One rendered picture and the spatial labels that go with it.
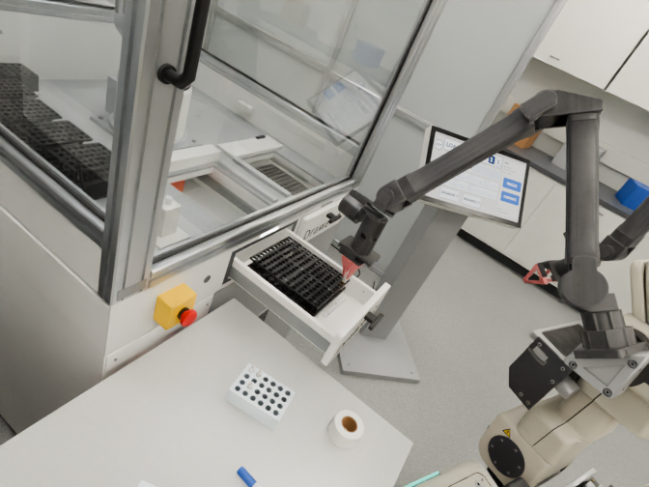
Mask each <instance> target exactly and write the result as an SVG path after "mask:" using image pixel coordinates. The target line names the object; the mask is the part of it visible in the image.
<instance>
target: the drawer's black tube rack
mask: <svg viewBox="0 0 649 487"><path fill-rule="evenodd" d="M286 241H287V242H286ZM278 245H279V246H278ZM275 247H276V248H275ZM270 249H271V250H270ZM303 249H304V250H303ZM267 251H268V252H267ZM301 251H302V252H301ZM264 253H265V254H264ZM309 253H310V254H309ZM260 254H261V255H263V256H261V255H260ZM305 254H306V255H307V256H306V255H305ZM256 256H258V257H259V258H257V257H256ZM303 256H304V257H303ZM313 256H314V257H315V258H314V257H313ZM252 258H254V259H256V260H254V259H252ZM310 258H312V259H310ZM249 259H250V260H251V261H253V262H252V263H251V264H249V265H247V267H248V268H250V269H251V270H252V271H254V272H255V273H256V274H258V275H259V276H260V277H262V278H263V279H264V280H266V281H267V282H268V283H269V284H271V285H272V286H273V287H275V288H276V289H277V290H279V291H280V292H281V293H282V294H284V295H285V296H286V297H288V298H289V299H290V300H292V301H293V302H294V303H296V304H297V305H298V306H300V307H301V308H302V309H303V310H305V311H306V312H307V313H309V314H310V315H311V316H313V317H315V316H316V315H317V314H319V313H320V312H321V311H322V310H323V309H324V308H325V307H326V306H328V305H329V304H330V303H331V302H332V301H333V300H334V299H336V298H337V297H338V296H339V295H340V294H341V293H342V292H343V291H345V289H346V287H344V288H342V289H340V290H339V291H338V292H337V293H336V294H335V295H333V296H332V297H331V298H330V299H329V300H328V301H326V302H325V303H324V304H323V305H322V306H321V307H320V308H318V309H317V310H316V309H315V308H314V307H312V306H311V304H312V303H313V302H316V299H318V298H319V297H320V296H321V295H323V294H324V293H325V292H326V291H327V290H330V288H331V287H332V286H333V285H335V284H336V283H337V282H338V281H339V280H341V279H343V277H344V276H342V274H341V273H339V272H338V271H336V270H335V269H334V268H332V267H331V266H330V265H329V264H328V263H326V262H325V261H323V260H322V259H321V258H319V257H318V256H316V255H315V254H314V253H312V252H311V251H309V250H308V249H307V248H305V247H304V246H302V245H301V244H300V243H298V242H296V241H295V240H294V239H292V238H291V237H290V236H289V237H287V238H285V239H283V240H281V241H279V242H278V243H275V244H273V245H271V246H269V247H267V248H266V249H264V250H262V251H260V252H258V253H256V254H254V255H252V256H251V257H250V258H249ZM320 261H321V262H320ZM317 263H319V264H317ZM325 265H326V266H325ZM328 271H329V272H328ZM335 272H337V273H335ZM332 273H333V274H334V275H333V274H332ZM339 275H341V276H342V277H341V276H339ZM337 277H338V278H339V279H338V278H337ZM335 279H336V280H335ZM330 291H331V290H330Z"/></svg>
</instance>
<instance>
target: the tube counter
mask: <svg viewBox="0 0 649 487"><path fill-rule="evenodd" d="M467 171H470V172H473V173H476V174H479V175H482V176H485V177H488V178H491V179H494V180H497V181H500V174H501V171H498V170H495V169H492V168H490V167H487V166H485V165H482V164H479V163H478V164H477V165H475V166H473V167H471V168H470V169H468V170H467Z"/></svg>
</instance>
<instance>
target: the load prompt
mask: <svg viewBox="0 0 649 487"><path fill-rule="evenodd" d="M460 144H462V143H461V142H458V141H455V140H452V139H450V138H447V137H445V140H444V146H443V150H446V151H450V150H452V149H453V148H455V147H457V146H458V145H460ZM502 161H503V158H502V157H500V156H497V155H493V156H491V157H490V158H487V159H485V160H484V161H482V162H483V163H486V164H489V165H491V166H494V167H497V168H500V169H501V168H502Z"/></svg>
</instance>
